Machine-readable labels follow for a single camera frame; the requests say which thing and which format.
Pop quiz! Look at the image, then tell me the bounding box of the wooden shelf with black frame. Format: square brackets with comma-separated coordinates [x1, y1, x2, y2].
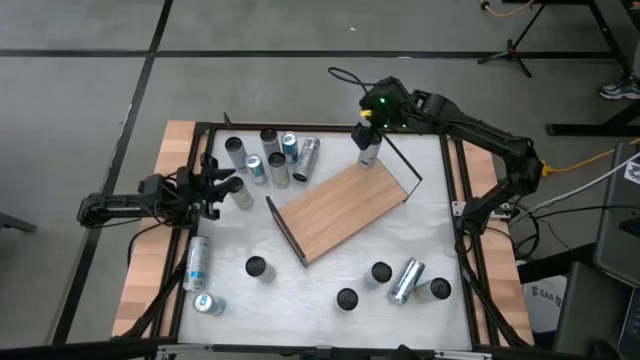
[264, 130, 424, 269]

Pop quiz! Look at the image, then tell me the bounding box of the dark grey equipment case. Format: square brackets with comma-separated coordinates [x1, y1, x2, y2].
[552, 261, 634, 357]

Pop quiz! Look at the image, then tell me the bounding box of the white cardboard box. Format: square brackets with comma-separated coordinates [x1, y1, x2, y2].
[519, 274, 569, 334]

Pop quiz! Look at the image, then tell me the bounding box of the Red Bull can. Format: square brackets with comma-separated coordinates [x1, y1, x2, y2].
[244, 153, 269, 187]
[192, 292, 227, 317]
[280, 131, 300, 165]

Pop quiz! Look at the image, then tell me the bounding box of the white cable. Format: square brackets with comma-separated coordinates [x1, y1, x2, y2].
[514, 152, 640, 219]

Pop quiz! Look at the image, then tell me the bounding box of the black-top Celsius can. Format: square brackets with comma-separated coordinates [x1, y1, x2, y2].
[412, 277, 453, 305]

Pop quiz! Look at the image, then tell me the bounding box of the Celsius Arctic Vibe can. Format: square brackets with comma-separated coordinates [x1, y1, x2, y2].
[244, 255, 277, 285]
[259, 127, 282, 159]
[357, 133, 384, 170]
[224, 136, 249, 175]

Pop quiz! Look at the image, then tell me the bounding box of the Celsius Tropical Vibe can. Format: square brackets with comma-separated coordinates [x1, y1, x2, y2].
[292, 135, 322, 183]
[267, 151, 292, 190]
[335, 287, 360, 312]
[227, 175, 255, 211]
[363, 260, 394, 290]

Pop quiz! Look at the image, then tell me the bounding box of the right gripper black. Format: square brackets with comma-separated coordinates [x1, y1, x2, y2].
[350, 78, 410, 152]

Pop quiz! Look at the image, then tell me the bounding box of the black aluminium table frame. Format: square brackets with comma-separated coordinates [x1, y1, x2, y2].
[112, 112, 534, 360]

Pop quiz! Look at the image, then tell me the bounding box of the black tripod stand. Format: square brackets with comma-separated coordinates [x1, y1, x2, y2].
[477, 4, 549, 79]

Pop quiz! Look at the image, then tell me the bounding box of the black desk frame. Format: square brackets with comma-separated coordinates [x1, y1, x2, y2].
[502, 0, 640, 137]

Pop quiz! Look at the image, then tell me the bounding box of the person's shoe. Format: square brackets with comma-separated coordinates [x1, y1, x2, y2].
[598, 74, 640, 101]

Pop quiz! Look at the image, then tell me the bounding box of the yellow extension cable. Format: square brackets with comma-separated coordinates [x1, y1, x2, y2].
[542, 137, 640, 176]

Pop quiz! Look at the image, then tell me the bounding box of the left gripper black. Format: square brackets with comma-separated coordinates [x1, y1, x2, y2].
[172, 152, 238, 222]

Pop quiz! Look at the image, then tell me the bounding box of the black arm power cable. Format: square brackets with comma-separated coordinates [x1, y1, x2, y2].
[126, 219, 169, 274]

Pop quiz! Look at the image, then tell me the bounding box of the black stand foot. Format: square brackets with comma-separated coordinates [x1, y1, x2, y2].
[0, 211, 39, 235]

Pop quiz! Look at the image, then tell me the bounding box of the yellow floor cable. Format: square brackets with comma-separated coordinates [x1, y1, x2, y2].
[479, 0, 536, 18]

